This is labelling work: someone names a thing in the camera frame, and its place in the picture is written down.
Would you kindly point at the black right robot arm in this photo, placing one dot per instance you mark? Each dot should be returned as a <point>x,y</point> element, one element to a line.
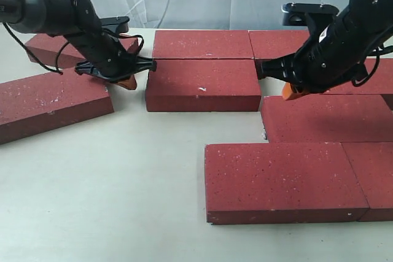
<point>369,7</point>

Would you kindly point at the red brick right third row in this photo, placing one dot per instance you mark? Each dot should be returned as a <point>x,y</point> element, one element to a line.
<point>327,118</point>

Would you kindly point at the red brick with white chip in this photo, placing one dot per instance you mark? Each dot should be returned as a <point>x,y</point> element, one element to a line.
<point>203,86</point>

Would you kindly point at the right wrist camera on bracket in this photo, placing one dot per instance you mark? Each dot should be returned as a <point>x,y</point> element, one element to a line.
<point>316,17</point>

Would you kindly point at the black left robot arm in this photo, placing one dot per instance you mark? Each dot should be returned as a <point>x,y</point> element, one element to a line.
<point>51,17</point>

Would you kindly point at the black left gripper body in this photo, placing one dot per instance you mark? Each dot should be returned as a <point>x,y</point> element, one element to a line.
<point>105,57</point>

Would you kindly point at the red brick right second row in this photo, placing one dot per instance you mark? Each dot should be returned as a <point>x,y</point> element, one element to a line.
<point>380,83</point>

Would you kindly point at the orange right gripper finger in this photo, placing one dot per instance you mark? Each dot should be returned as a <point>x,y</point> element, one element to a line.
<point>289,92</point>

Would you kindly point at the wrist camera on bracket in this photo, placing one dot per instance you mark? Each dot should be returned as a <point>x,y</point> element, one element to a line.
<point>116,26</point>
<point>316,17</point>

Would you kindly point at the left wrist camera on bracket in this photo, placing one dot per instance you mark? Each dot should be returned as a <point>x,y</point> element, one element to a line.
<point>116,26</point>

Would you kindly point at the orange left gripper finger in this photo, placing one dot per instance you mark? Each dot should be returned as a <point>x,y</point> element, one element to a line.
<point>128,83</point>

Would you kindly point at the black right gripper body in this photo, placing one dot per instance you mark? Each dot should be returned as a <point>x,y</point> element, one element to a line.
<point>348,50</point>

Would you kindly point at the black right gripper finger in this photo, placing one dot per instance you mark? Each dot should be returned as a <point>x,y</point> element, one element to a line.
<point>278,68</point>

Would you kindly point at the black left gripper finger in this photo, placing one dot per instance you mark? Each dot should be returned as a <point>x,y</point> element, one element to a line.
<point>144,64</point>

